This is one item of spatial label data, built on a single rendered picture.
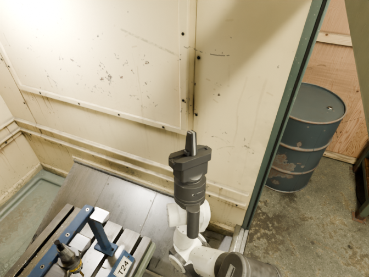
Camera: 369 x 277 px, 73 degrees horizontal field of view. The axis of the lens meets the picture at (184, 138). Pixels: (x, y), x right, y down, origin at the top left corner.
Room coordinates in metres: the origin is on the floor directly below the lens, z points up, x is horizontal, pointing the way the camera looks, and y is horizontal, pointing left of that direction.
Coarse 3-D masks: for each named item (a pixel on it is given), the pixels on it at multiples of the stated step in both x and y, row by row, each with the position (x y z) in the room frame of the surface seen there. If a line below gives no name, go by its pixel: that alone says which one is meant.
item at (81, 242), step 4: (76, 232) 0.42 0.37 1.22; (76, 236) 0.40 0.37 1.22; (80, 236) 0.40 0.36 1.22; (84, 236) 0.40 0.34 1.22; (72, 240) 0.39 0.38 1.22; (76, 240) 0.39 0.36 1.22; (80, 240) 0.39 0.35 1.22; (84, 240) 0.39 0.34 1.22; (88, 240) 0.39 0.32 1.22; (68, 244) 0.38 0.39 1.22; (72, 244) 0.38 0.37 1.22; (76, 244) 0.38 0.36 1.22; (80, 244) 0.38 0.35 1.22; (84, 244) 0.38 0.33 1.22; (88, 244) 0.38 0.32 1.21; (76, 248) 0.36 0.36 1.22; (80, 248) 0.36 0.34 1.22; (84, 248) 0.36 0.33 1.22; (80, 252) 0.35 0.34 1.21
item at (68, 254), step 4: (64, 244) 0.34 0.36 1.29; (64, 248) 0.33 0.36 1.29; (68, 248) 0.34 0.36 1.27; (60, 252) 0.32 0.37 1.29; (64, 252) 0.32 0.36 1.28; (68, 252) 0.33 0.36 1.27; (72, 252) 0.34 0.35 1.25; (60, 256) 0.32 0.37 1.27; (64, 256) 0.32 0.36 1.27; (68, 256) 0.32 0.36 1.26; (72, 256) 0.33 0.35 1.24; (64, 260) 0.31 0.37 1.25; (68, 260) 0.32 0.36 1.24; (72, 260) 0.32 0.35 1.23
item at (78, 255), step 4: (72, 248) 0.36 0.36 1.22; (76, 252) 0.35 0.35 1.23; (76, 256) 0.34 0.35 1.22; (80, 256) 0.34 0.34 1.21; (60, 260) 0.32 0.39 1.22; (76, 260) 0.33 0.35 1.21; (60, 264) 0.31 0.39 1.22; (64, 264) 0.31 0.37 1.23; (68, 264) 0.31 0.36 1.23; (72, 264) 0.31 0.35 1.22; (76, 264) 0.32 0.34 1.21; (68, 268) 0.30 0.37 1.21; (72, 268) 0.30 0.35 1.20
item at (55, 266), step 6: (54, 264) 0.31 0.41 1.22; (48, 270) 0.29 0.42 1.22; (54, 270) 0.29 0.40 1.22; (60, 270) 0.29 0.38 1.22; (66, 270) 0.29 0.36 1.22; (42, 276) 0.28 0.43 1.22; (48, 276) 0.28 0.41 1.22; (54, 276) 0.28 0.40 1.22; (60, 276) 0.28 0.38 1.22; (66, 276) 0.28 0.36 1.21
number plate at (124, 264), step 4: (124, 256) 0.44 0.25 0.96; (124, 260) 0.43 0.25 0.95; (128, 260) 0.44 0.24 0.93; (120, 264) 0.41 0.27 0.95; (124, 264) 0.42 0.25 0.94; (128, 264) 0.42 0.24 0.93; (116, 268) 0.39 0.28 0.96; (120, 268) 0.40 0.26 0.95; (124, 268) 0.40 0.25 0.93; (128, 268) 0.41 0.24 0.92; (116, 272) 0.38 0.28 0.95; (120, 272) 0.39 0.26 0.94; (124, 272) 0.39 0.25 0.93; (120, 276) 0.37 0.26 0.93; (124, 276) 0.38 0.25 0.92
